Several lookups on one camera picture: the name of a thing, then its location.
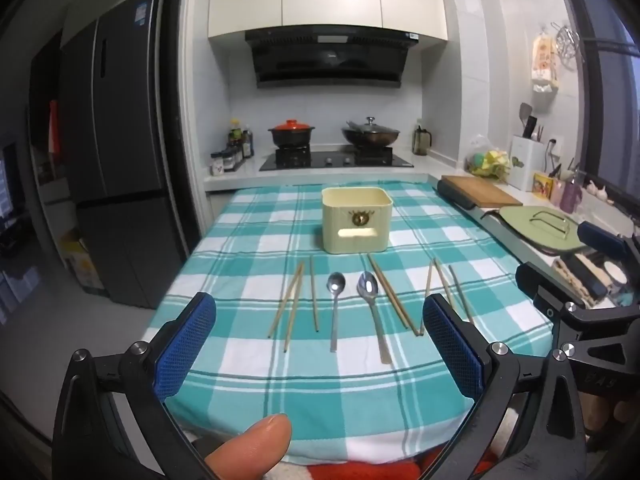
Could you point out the wooden beaded roller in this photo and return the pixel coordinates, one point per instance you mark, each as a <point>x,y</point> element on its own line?
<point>575,282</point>

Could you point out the row of spice jars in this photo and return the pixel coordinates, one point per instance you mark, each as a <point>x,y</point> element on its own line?
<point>217,165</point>

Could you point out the large oval steel spoon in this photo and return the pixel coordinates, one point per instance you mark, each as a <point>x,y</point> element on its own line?
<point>367,285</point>

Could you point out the pink cup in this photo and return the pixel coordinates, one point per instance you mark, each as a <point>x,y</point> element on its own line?
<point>556,192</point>

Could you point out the purple cup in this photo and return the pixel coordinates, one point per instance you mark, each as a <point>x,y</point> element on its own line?
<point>570,197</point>

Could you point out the white wall socket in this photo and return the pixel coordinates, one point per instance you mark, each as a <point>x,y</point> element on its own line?
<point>555,146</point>

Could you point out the yellow printed box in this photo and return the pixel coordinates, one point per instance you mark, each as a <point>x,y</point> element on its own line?
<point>542,184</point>

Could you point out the cardboard box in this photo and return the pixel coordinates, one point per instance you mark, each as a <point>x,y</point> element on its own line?
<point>85,265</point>

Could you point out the dark sauce bottle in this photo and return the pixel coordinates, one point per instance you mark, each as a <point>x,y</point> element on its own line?
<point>247,145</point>

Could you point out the green pan lid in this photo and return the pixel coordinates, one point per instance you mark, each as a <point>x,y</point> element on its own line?
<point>520,227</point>

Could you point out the white round container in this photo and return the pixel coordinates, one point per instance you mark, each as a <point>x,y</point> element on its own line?
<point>615,274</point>

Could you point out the cream plastic utensil container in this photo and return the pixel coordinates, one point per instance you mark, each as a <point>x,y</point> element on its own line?
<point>340,210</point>

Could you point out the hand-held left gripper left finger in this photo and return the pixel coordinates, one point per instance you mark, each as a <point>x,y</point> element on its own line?
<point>184,347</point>

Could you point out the plastic bag of sponges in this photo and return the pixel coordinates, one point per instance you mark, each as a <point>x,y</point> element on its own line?
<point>487,162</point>

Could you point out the person's right hand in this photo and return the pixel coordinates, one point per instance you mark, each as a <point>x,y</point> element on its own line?
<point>597,412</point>

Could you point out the white knife holder box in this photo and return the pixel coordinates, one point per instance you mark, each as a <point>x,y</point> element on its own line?
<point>527,160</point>

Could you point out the dark glass pitcher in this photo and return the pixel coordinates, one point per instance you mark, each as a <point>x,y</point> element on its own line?
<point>421,141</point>

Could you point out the small round steel spoon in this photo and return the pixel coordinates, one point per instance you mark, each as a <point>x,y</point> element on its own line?
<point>335,282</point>

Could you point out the black tray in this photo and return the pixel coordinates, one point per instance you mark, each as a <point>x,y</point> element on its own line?
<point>455,197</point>

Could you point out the black clay pot orange lid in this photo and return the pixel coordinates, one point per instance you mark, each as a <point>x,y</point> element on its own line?
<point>290,135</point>

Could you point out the black range hood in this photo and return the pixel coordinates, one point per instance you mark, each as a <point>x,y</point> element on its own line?
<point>325,60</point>

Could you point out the wooden cutting board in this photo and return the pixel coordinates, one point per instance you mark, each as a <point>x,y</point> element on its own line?
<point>480,190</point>

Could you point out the dark window frame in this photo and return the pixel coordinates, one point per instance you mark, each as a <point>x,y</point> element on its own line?
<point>607,85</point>

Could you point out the garlic bulbs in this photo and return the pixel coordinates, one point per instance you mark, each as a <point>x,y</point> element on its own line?
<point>597,190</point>

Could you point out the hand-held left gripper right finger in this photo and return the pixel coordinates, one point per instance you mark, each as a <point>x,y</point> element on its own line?
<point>454,350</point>

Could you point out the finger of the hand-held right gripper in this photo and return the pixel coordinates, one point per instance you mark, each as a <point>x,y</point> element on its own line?
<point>595,236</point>
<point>542,285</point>

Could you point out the yellow cap sauce bottle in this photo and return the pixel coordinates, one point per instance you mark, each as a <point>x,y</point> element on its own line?
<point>235,137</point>

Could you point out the person's left hand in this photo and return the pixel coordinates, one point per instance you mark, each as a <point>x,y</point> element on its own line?
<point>255,442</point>

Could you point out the teal plaid tablecloth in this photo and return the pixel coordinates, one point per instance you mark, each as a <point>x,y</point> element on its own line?
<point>240,240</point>

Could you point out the black wok glass lid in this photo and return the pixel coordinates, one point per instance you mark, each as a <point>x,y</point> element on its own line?
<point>370,135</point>

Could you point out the red cloth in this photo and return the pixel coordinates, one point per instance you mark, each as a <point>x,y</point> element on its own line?
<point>360,471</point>

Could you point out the grey spatula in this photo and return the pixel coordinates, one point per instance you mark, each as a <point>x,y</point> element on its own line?
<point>525,112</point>

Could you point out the dark grey refrigerator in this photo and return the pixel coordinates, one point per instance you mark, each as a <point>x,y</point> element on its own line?
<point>125,160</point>

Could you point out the hanging printed paper pack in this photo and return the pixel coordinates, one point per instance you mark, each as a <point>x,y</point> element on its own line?
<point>544,62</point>

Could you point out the black gas stove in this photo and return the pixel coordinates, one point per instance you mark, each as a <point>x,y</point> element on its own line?
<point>335,160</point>

